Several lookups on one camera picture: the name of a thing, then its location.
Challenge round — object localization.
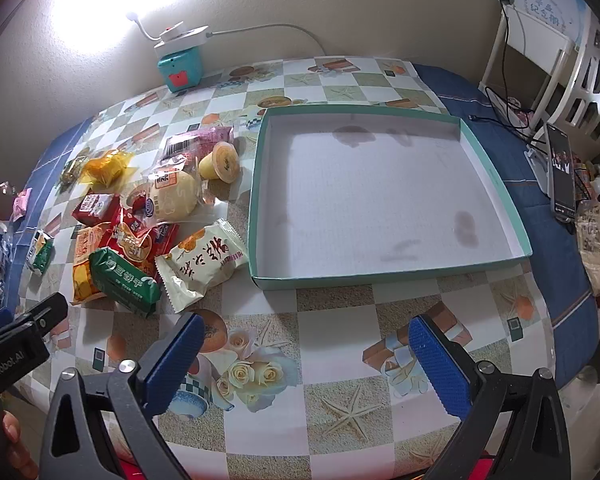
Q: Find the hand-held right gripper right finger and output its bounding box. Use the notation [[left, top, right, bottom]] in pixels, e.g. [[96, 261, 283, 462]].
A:
[[408, 316, 593, 480]]

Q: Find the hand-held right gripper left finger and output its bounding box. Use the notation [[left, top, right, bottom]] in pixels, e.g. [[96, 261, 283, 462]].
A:
[[40, 312, 206, 480]]

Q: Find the orange yellow snack packet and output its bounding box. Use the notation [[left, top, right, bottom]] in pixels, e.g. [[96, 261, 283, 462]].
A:
[[71, 224, 112, 306]]

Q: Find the green white biscuit packet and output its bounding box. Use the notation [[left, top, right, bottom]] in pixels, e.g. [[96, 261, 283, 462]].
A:
[[25, 230, 54, 275]]

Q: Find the dark green snack packet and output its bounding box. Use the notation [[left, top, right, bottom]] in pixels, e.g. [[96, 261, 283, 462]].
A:
[[89, 247, 162, 319]]

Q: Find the cream snack packet orange print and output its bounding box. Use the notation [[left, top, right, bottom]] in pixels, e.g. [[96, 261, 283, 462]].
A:
[[155, 217, 251, 314]]

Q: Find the red popcorn packet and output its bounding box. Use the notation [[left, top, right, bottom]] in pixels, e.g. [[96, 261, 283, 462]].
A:
[[105, 209, 179, 275]]

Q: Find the dark red snack packet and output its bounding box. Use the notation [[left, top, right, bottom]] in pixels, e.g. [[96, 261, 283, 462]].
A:
[[72, 192, 122, 227]]

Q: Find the yellow jelly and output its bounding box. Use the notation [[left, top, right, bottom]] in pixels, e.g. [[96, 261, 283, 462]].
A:
[[62, 149, 134, 192]]

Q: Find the round bun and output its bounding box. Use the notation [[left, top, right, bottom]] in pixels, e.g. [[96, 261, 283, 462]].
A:
[[129, 159, 214, 224]]

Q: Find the shallow teal cardboard box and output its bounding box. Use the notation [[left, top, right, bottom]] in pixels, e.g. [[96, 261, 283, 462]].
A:
[[248, 105, 533, 291]]

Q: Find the yellow pudding cup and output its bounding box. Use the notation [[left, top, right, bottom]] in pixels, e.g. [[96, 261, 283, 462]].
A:
[[198, 141, 241, 184]]

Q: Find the pink snack packet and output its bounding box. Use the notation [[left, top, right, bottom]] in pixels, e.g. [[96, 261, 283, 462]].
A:
[[164, 126, 234, 162]]

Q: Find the person's left hand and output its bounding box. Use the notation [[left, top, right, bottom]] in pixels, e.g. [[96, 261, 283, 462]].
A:
[[2, 409, 41, 480]]

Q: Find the small pink candy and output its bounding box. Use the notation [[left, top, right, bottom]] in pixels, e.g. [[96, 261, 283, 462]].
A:
[[11, 187, 34, 222]]

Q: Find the white phone stand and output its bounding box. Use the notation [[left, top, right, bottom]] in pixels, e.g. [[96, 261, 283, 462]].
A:
[[525, 142, 556, 196]]

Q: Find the black smartphone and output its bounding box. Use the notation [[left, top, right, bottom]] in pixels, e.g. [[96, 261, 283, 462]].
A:
[[545, 122, 579, 224]]

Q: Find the pink patterned pouch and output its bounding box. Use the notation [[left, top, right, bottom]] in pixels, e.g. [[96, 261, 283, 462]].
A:
[[500, 95, 537, 132]]

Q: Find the teal toy box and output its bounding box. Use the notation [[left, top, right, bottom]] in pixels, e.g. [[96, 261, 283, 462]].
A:
[[156, 45, 204, 93]]

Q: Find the white gooseneck lamp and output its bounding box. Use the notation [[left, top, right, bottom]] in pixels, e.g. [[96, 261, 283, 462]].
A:
[[125, 10, 164, 42]]

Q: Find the white power strip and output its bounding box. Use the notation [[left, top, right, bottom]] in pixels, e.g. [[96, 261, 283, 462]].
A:
[[154, 21, 214, 54]]

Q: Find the white slatted rack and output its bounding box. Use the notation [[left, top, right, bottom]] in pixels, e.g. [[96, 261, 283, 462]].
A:
[[545, 10, 600, 142]]

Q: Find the white chair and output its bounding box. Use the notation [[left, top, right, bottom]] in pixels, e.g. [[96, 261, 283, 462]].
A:
[[480, 2, 573, 126]]

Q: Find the white board blue print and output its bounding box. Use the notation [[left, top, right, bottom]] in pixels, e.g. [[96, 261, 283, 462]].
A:
[[510, 0, 592, 43]]

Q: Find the black cable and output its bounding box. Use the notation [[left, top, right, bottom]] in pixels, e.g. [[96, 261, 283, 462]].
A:
[[467, 7, 551, 147]]

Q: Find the white power cable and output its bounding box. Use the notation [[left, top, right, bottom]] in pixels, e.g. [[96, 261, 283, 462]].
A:
[[207, 22, 329, 59]]

